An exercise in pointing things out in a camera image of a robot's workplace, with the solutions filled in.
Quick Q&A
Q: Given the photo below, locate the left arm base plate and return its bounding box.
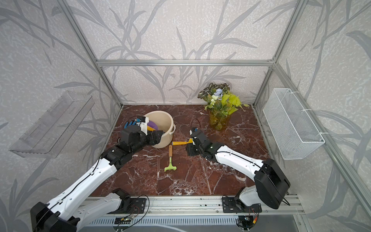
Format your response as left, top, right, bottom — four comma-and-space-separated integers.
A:
109, 197, 147, 215

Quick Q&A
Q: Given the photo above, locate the green wooden-handled toy rake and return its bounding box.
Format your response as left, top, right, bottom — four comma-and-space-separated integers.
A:
164, 145, 177, 172

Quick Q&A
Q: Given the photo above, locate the yellow toy shovel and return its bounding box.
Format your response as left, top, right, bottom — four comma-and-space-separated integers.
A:
172, 139, 193, 146

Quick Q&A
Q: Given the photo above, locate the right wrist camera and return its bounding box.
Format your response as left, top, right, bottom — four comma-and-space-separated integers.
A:
190, 127, 198, 136

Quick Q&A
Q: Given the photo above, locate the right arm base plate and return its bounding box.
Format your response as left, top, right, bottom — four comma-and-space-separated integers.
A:
221, 195, 262, 213

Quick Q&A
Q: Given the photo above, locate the cream plastic bucket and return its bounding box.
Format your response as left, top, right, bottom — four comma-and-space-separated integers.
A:
145, 111, 176, 148

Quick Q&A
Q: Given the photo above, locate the white wire mesh basket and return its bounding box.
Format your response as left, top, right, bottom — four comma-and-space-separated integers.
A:
263, 88, 325, 160

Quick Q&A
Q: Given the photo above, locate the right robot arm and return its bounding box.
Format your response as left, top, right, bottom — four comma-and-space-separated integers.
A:
186, 127, 290, 212

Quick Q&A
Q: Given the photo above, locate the purple toy trowel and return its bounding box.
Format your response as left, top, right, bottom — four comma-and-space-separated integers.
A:
147, 121, 158, 131

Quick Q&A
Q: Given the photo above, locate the blue gardening glove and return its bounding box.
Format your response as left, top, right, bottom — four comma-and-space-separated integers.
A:
123, 120, 137, 129

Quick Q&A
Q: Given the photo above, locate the aluminium mounting rail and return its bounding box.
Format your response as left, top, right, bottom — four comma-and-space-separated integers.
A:
72, 195, 305, 218

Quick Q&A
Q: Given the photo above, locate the clear plastic wall shelf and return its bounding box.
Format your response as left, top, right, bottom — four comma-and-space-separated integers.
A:
10, 91, 95, 159

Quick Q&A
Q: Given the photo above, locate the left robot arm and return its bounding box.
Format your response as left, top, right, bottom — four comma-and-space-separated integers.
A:
31, 125, 164, 232

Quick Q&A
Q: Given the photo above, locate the artificial plant in vase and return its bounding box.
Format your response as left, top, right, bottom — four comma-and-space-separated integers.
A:
198, 83, 250, 131

